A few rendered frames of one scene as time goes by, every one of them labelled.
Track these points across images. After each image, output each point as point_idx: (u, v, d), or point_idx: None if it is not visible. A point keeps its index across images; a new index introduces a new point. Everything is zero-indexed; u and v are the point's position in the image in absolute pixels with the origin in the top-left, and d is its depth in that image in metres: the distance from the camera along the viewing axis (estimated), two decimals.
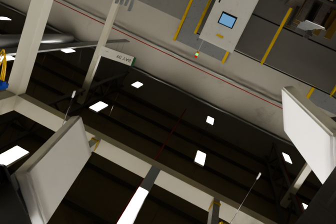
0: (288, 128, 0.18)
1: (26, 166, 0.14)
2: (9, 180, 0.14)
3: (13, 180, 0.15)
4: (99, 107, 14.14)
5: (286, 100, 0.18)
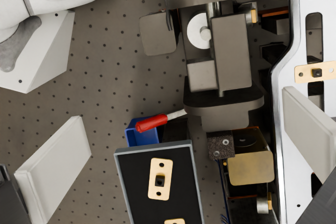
0: (288, 128, 0.18)
1: (26, 166, 0.14)
2: (9, 180, 0.14)
3: (13, 180, 0.15)
4: None
5: (286, 100, 0.18)
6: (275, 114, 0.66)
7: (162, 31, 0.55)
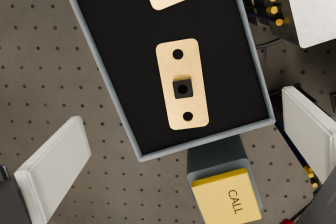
0: (288, 128, 0.18)
1: (26, 166, 0.14)
2: (9, 180, 0.14)
3: (13, 180, 0.15)
4: None
5: (286, 100, 0.18)
6: None
7: None
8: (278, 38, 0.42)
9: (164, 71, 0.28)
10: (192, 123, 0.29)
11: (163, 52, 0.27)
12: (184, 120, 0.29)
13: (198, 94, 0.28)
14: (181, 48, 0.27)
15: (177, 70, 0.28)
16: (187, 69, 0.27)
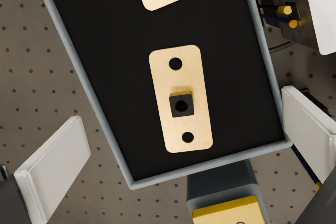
0: (288, 128, 0.18)
1: (26, 166, 0.14)
2: (9, 180, 0.14)
3: (13, 180, 0.15)
4: None
5: (286, 100, 0.18)
6: None
7: None
8: (289, 42, 0.37)
9: (160, 84, 0.23)
10: (193, 145, 0.24)
11: (158, 61, 0.22)
12: (184, 141, 0.24)
13: (200, 111, 0.23)
14: (180, 56, 0.22)
15: (174, 83, 0.23)
16: (187, 82, 0.23)
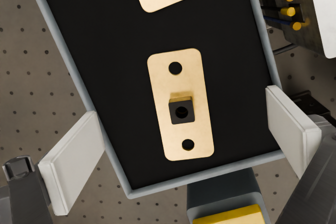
0: (271, 125, 0.19)
1: (49, 157, 0.14)
2: (34, 171, 0.14)
3: (35, 171, 0.15)
4: None
5: (269, 98, 0.18)
6: None
7: None
8: (292, 44, 0.36)
9: (158, 89, 0.22)
10: (193, 152, 0.23)
11: (156, 65, 0.21)
12: (184, 149, 0.23)
13: (200, 117, 0.22)
14: (179, 60, 0.21)
15: (174, 88, 0.22)
16: (187, 87, 0.22)
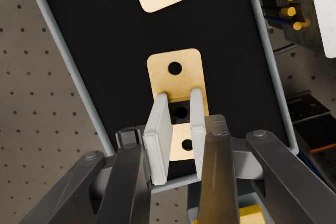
0: None
1: (151, 130, 0.15)
2: (141, 144, 0.15)
3: (134, 144, 0.16)
4: None
5: (191, 100, 0.21)
6: None
7: None
8: (293, 44, 0.36)
9: (158, 90, 0.22)
10: (193, 153, 0.23)
11: (156, 65, 0.21)
12: (184, 149, 0.23)
13: None
14: (179, 61, 0.21)
15: (174, 89, 0.22)
16: (187, 88, 0.22)
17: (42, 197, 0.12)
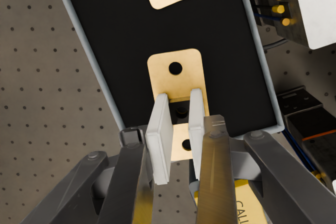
0: None
1: (153, 129, 0.16)
2: (143, 144, 0.15)
3: (136, 143, 0.16)
4: None
5: (191, 100, 0.21)
6: None
7: None
8: (283, 39, 0.40)
9: (158, 89, 0.22)
10: None
11: (156, 65, 0.21)
12: (184, 149, 0.23)
13: None
14: (179, 60, 0.21)
15: (174, 89, 0.22)
16: (187, 87, 0.22)
17: (45, 197, 0.12)
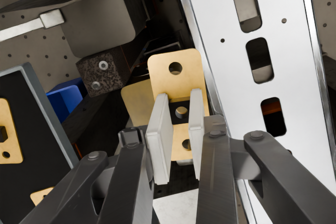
0: None
1: (153, 129, 0.16)
2: (143, 144, 0.15)
3: (136, 143, 0.16)
4: None
5: (191, 100, 0.21)
6: (190, 24, 0.46)
7: None
8: None
9: (158, 89, 0.22)
10: None
11: (156, 65, 0.21)
12: (184, 149, 0.23)
13: None
14: (179, 60, 0.21)
15: (174, 89, 0.22)
16: (187, 87, 0.22)
17: (45, 197, 0.12)
